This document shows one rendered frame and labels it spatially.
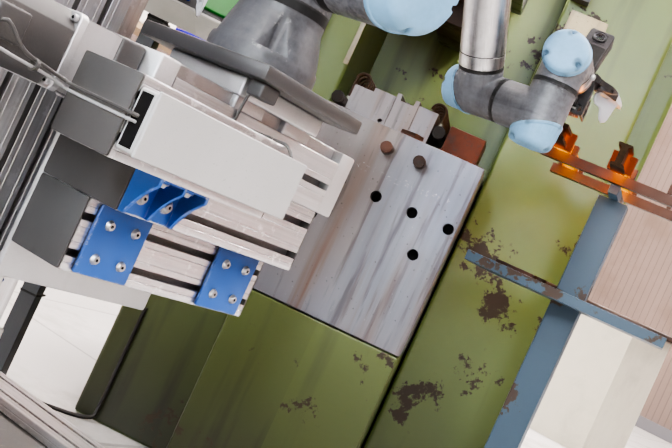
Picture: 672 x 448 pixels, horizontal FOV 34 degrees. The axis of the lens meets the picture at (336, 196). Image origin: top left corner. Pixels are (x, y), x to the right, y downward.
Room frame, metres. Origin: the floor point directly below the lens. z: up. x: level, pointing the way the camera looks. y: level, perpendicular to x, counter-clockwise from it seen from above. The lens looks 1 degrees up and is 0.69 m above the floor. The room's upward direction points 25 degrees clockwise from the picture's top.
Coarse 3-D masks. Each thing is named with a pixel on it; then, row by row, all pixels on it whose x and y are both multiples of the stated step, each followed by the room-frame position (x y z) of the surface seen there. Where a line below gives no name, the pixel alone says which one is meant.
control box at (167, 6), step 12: (156, 0) 2.31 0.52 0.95; (168, 0) 2.30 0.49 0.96; (180, 0) 2.31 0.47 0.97; (192, 0) 2.32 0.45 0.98; (156, 12) 2.35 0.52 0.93; (168, 12) 2.34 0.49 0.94; (180, 12) 2.33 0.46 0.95; (192, 12) 2.32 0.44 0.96; (204, 12) 2.32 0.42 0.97; (180, 24) 2.36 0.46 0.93; (192, 24) 2.35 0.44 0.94; (204, 24) 2.34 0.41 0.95; (216, 24) 2.33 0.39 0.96; (204, 36) 2.38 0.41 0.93
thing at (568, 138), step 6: (564, 126) 1.97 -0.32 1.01; (564, 132) 2.00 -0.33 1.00; (570, 132) 2.01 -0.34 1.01; (558, 138) 1.97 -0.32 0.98; (564, 138) 2.03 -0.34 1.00; (570, 138) 2.05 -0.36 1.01; (576, 138) 2.05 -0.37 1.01; (558, 144) 2.04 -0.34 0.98; (564, 144) 2.01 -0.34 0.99; (570, 144) 2.05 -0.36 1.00; (564, 150) 2.06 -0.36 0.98; (570, 150) 2.05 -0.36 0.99; (570, 168) 2.31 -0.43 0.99
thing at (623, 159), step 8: (624, 144) 1.93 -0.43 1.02; (616, 152) 2.01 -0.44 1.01; (624, 152) 1.93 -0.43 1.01; (632, 152) 1.97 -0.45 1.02; (616, 160) 1.93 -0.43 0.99; (624, 160) 1.96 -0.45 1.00; (632, 160) 2.00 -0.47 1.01; (616, 168) 1.96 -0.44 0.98; (624, 168) 2.01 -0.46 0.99; (632, 168) 2.00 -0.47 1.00; (632, 192) 2.33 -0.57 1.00
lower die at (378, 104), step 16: (352, 96) 2.46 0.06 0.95; (368, 96) 2.45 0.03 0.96; (384, 96) 2.45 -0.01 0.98; (400, 96) 2.45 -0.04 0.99; (368, 112) 2.45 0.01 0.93; (384, 112) 2.45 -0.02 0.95; (400, 112) 2.44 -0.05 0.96; (416, 112) 2.44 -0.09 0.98; (432, 112) 2.43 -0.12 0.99; (400, 128) 2.44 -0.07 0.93; (416, 128) 2.44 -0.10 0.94; (432, 128) 2.43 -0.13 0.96; (432, 144) 2.61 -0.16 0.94
